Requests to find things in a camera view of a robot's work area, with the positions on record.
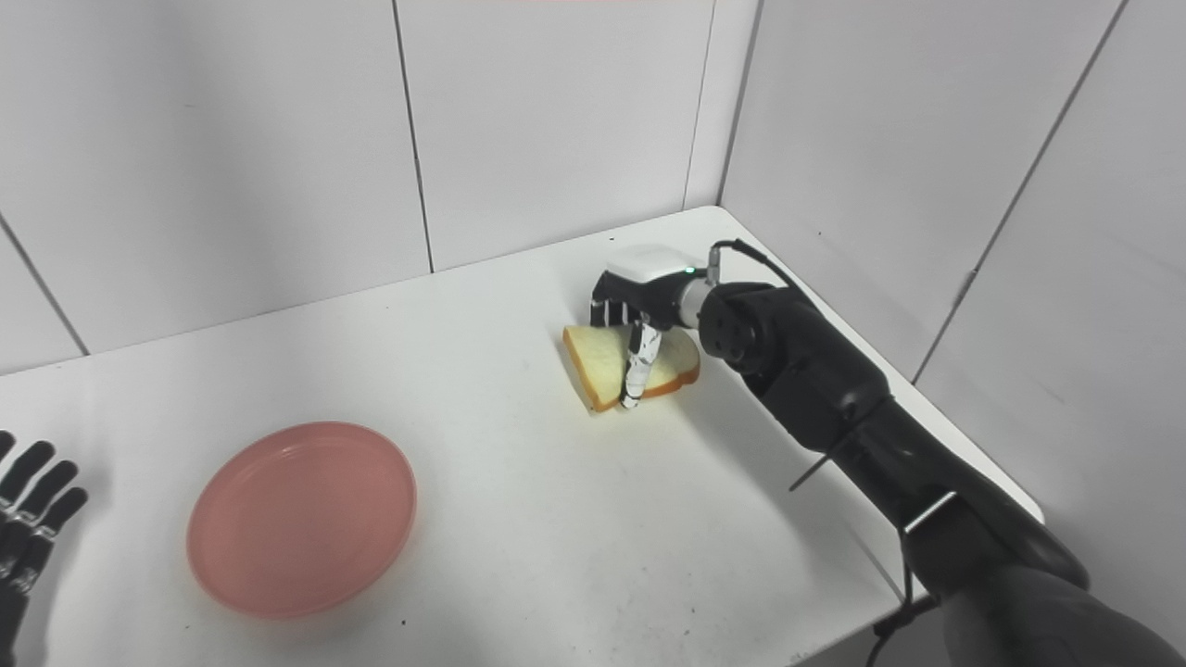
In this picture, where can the pink round plate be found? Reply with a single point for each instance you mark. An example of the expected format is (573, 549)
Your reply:
(301, 519)

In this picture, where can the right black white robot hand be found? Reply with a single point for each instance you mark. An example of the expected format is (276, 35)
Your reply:
(649, 296)

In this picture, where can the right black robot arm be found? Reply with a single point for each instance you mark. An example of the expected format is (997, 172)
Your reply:
(871, 426)

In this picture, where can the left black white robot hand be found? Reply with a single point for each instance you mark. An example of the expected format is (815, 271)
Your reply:
(28, 528)

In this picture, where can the slice of white bread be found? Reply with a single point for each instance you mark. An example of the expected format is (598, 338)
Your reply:
(611, 366)

